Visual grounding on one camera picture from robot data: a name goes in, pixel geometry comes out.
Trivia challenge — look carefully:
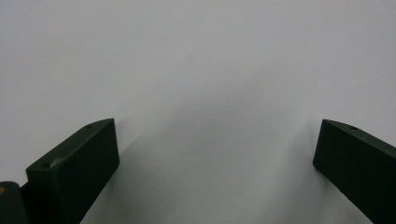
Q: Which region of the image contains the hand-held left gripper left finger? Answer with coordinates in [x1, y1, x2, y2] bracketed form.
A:
[20, 118, 120, 224]

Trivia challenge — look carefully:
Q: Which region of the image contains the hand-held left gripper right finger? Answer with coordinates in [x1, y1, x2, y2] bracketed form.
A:
[313, 119, 396, 224]

